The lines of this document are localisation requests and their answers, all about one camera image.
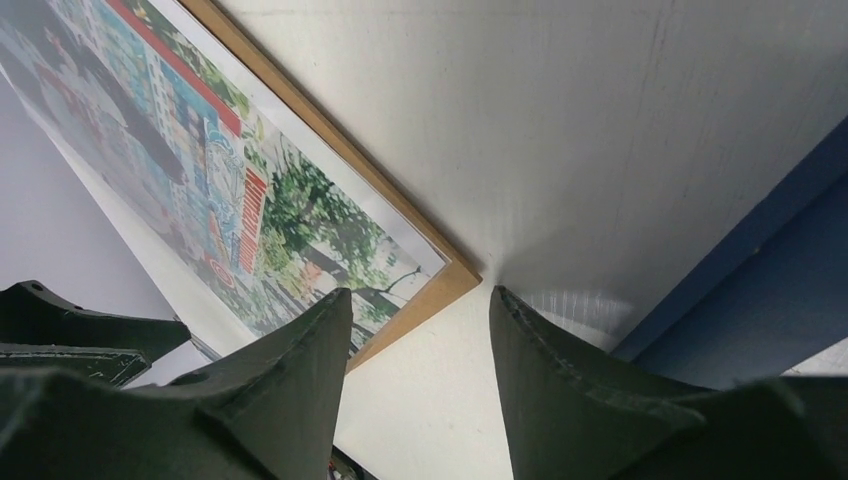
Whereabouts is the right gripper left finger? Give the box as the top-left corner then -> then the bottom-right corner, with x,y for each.
1,288 -> 352,479

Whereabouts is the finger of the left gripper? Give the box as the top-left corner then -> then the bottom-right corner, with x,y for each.
1,344 -> 152,390
1,280 -> 191,362

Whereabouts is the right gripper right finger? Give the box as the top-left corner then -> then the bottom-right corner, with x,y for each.
489,286 -> 847,479

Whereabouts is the colourful photo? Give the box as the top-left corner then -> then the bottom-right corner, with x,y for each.
1,1 -> 448,356

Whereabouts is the blue wooden picture frame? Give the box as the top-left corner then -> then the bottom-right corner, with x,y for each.
614,123 -> 847,389

